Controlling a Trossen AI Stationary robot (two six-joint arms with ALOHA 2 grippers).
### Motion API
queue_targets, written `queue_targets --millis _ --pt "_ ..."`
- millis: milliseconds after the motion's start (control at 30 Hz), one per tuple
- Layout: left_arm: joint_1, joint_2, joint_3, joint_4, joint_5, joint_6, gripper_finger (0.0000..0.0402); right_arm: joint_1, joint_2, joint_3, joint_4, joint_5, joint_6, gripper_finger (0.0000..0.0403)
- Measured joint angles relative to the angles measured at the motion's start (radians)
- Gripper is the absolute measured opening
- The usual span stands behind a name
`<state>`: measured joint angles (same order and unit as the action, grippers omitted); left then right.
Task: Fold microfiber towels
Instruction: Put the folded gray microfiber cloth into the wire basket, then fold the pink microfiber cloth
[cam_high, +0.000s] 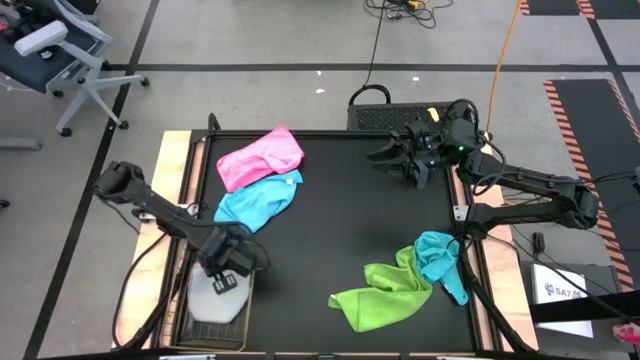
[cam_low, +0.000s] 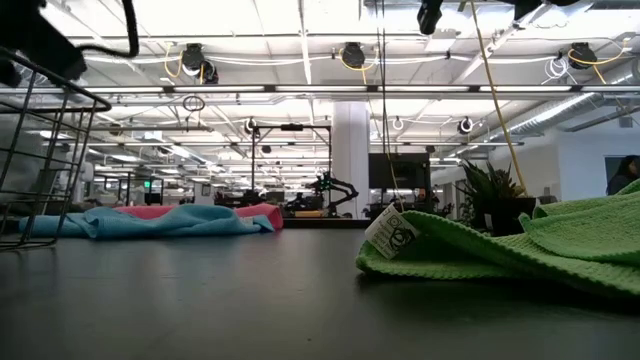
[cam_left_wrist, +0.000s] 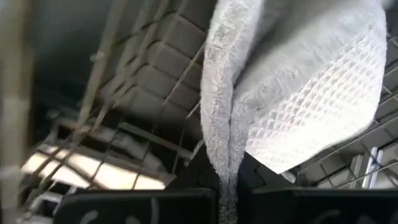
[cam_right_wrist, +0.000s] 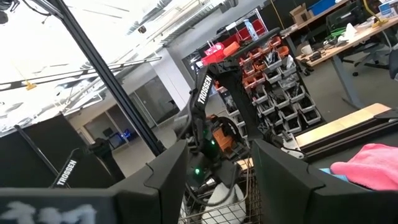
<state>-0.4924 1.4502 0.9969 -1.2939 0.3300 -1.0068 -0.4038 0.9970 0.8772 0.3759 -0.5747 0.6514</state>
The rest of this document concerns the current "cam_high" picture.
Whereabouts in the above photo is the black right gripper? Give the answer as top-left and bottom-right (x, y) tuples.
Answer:
(366, 122), (454, 191)

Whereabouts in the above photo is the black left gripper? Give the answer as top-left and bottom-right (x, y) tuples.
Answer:
(198, 224), (262, 296)

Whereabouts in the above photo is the white waffle weave towel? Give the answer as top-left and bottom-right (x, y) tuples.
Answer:
(187, 262), (252, 325)

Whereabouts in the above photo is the light blue microfiber towel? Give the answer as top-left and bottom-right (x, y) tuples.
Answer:
(213, 169), (305, 235)

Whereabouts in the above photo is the teal microfiber towel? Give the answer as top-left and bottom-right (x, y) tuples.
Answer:
(413, 230), (470, 307)

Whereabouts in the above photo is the pink microfiber towel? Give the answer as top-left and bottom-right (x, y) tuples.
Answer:
(215, 124), (306, 194)

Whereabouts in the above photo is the green microfiber towel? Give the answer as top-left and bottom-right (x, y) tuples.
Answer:
(327, 244), (434, 334)

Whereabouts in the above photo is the black perforated equipment box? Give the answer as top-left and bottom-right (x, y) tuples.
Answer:
(347, 101), (479, 132)

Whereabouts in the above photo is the black mat with hazard stripes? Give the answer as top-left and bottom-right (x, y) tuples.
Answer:
(518, 0), (581, 16)
(542, 78), (640, 292)
(577, 0), (640, 20)

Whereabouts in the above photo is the white printed cardboard box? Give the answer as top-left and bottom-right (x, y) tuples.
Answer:
(529, 263), (595, 339)

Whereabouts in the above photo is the black metal bar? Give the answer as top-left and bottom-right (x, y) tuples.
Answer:
(529, 289), (640, 324)

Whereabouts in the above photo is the grey metal bar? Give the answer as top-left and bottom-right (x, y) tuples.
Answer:
(0, 137), (44, 152)

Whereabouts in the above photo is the pink red patterned item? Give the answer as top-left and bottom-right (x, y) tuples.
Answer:
(612, 322), (640, 345)

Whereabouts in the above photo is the grey office chair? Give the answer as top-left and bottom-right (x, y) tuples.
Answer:
(0, 0), (151, 139)

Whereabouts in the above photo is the wire mesh basket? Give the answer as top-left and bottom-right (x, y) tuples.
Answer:
(172, 238), (259, 352)

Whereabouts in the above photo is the black metal table frame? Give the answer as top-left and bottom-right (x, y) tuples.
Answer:
(149, 112), (539, 360)

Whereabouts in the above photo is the black looped floor cable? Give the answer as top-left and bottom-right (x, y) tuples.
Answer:
(348, 0), (392, 106)

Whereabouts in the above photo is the yellow cable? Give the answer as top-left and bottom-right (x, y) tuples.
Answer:
(485, 0), (524, 132)

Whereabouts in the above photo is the tangled black cable bundle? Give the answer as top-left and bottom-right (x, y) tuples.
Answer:
(364, 0), (455, 29)

